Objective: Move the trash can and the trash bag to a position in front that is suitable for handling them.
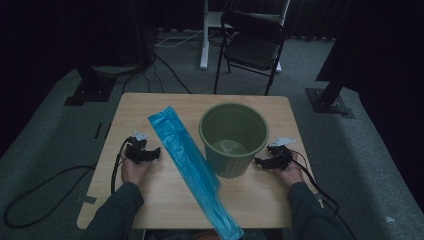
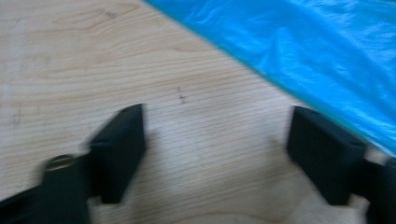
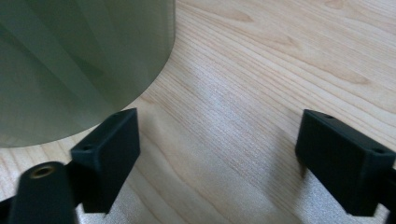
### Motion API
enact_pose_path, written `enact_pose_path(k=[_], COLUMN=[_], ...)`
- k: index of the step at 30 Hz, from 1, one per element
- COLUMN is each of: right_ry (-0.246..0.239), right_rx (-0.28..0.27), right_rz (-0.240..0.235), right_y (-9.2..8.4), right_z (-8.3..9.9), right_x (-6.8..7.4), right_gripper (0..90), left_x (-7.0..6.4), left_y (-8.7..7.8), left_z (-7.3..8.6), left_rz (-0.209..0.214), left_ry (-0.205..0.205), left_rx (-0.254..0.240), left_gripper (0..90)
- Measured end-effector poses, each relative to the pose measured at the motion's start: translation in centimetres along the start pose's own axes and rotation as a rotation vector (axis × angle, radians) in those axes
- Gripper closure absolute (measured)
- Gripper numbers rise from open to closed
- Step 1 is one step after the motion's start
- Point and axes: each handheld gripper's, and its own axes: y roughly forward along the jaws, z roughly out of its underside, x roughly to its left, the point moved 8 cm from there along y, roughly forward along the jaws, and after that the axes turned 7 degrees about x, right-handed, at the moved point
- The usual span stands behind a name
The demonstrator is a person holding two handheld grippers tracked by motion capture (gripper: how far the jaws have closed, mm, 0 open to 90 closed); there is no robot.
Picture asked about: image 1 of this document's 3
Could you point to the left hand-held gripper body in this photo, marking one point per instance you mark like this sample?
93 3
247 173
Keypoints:
136 151

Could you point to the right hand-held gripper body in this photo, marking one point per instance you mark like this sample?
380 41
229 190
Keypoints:
281 156

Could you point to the blue plastic bag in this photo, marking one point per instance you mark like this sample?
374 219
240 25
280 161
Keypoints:
186 156

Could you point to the green plastic bin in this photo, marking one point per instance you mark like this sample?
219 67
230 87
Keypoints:
233 126

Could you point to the person's left hand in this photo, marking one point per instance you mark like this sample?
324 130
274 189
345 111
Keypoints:
133 171

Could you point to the person's right hand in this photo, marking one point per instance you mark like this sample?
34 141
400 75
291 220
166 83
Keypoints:
293 175

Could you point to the black tape strip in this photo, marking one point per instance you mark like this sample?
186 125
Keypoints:
98 130

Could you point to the grey tape piece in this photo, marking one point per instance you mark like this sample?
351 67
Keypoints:
90 200

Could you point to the black stand with base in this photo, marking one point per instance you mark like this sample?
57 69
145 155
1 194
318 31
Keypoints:
90 91
328 100

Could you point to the black folding chair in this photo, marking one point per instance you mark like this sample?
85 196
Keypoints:
253 50

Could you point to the white paper scrap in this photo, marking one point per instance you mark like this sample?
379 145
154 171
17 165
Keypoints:
390 219

